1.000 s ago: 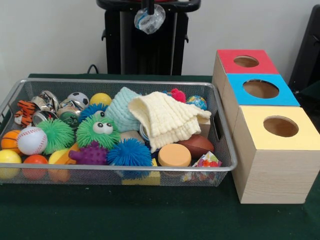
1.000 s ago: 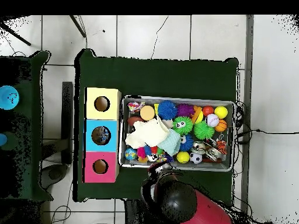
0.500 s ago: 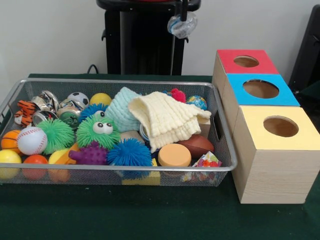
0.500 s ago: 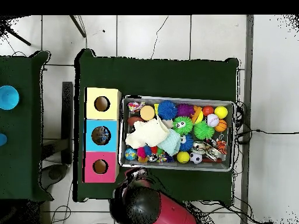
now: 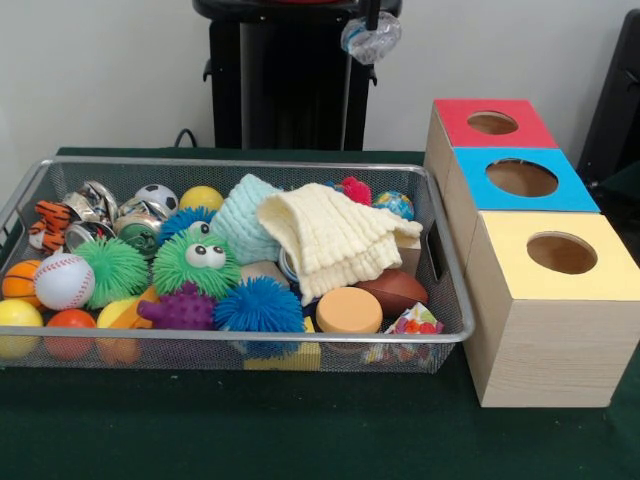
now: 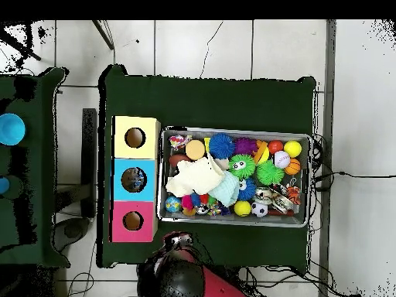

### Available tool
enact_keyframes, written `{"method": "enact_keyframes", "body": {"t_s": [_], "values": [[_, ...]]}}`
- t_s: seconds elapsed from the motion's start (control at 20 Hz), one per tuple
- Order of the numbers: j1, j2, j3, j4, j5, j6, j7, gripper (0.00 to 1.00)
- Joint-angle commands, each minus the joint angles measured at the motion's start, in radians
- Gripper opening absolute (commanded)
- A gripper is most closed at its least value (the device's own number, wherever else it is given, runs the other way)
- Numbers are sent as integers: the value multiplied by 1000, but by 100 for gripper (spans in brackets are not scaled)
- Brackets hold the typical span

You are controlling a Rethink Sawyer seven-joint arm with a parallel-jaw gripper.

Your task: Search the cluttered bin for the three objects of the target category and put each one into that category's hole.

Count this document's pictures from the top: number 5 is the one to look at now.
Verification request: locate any small brown football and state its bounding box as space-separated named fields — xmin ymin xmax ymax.
xmin=356 ymin=269 xmax=430 ymax=319

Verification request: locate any yellow ball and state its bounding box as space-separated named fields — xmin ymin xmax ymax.
xmin=179 ymin=186 xmax=225 ymax=213

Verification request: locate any blue spiky ball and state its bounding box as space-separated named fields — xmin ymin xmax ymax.
xmin=213 ymin=276 xmax=305 ymax=341

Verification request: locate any green fuzzy ball with eyes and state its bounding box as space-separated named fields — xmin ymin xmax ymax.
xmin=151 ymin=226 xmax=243 ymax=299

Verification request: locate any purple spiky ball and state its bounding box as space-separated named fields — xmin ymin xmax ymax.
xmin=137 ymin=280 xmax=216 ymax=332

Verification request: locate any dark green table cloth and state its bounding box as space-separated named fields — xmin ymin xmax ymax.
xmin=0 ymin=148 xmax=640 ymax=480

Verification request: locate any green spiky ball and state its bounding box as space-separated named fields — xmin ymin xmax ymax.
xmin=74 ymin=238 xmax=151 ymax=311

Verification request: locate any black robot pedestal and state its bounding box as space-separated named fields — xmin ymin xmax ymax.
xmin=193 ymin=0 xmax=403 ymax=151

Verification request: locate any mint green knitted cloth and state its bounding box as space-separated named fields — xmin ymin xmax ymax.
xmin=210 ymin=174 xmax=288 ymax=267

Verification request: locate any white baseball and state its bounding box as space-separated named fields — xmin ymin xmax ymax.
xmin=34 ymin=254 xmax=96 ymax=311

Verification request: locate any orange round disc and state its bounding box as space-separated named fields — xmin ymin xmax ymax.
xmin=316 ymin=287 xmax=384 ymax=337

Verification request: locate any pale yellow knitted cloth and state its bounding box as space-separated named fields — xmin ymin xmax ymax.
xmin=257 ymin=183 xmax=423 ymax=305

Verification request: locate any wooden box with three holes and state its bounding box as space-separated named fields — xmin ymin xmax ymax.
xmin=424 ymin=98 xmax=640 ymax=409

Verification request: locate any clear mesh bin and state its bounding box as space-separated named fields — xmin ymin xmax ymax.
xmin=0 ymin=156 xmax=476 ymax=376

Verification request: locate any clear plastic bottle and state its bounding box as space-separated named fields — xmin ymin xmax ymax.
xmin=341 ymin=12 xmax=403 ymax=66

